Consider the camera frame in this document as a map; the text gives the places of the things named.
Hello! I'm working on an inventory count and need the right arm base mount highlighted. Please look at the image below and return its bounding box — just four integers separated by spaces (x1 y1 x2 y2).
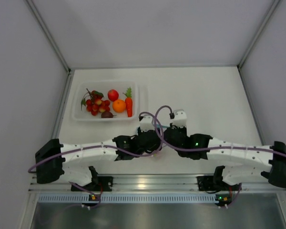
197 176 216 192

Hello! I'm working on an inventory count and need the aluminium rail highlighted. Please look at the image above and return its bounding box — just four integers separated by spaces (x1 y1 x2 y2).
28 173 286 193

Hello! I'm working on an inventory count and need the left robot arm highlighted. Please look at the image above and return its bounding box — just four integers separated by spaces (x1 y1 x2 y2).
33 130 162 191

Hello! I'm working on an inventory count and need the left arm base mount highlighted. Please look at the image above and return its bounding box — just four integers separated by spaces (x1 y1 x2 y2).
71 176 113 192

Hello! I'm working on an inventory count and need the dark red fake plum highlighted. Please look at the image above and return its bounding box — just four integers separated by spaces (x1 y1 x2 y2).
101 111 116 119

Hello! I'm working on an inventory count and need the fake red cherry bunch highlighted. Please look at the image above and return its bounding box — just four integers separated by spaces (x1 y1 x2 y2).
80 88 111 117

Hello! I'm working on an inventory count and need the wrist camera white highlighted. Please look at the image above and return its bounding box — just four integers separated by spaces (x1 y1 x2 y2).
170 109 187 128
139 114 154 132

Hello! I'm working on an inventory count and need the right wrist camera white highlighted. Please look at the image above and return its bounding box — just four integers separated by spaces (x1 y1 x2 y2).
170 109 187 128

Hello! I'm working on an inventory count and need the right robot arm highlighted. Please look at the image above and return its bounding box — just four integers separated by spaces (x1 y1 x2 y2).
164 126 286 189

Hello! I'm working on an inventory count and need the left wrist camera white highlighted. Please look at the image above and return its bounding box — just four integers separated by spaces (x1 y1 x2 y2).
139 114 154 132

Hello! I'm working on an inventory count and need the white plastic basket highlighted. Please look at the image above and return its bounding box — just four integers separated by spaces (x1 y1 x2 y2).
71 80 139 122

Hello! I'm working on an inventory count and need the white slotted cable duct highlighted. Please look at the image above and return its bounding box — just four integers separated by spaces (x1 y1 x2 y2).
38 193 229 204

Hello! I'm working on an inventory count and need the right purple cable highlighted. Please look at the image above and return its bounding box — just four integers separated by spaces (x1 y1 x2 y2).
152 105 286 163

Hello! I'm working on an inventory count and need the fake red apple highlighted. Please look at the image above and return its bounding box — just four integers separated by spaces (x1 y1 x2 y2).
107 89 119 102

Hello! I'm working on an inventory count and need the fake orange carrot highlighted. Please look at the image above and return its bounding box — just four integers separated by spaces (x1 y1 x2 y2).
124 87 133 117

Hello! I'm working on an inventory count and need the clear zip top bag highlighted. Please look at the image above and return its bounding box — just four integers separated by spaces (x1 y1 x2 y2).
133 120 168 160

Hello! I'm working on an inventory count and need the fake orange fruit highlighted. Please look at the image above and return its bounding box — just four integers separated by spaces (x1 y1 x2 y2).
112 99 126 113

